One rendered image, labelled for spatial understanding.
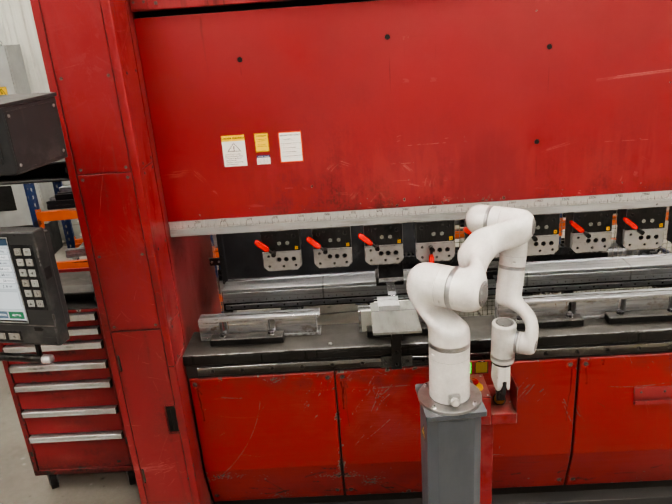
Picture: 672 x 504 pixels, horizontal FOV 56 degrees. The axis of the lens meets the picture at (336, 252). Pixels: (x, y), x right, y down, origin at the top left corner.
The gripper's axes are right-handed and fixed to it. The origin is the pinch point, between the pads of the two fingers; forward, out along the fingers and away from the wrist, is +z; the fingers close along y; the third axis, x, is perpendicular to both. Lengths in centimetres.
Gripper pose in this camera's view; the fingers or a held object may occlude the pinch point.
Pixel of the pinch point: (500, 394)
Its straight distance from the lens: 247.8
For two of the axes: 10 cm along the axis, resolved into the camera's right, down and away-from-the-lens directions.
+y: -0.1, 4.3, -9.0
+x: 10.0, -0.6, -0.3
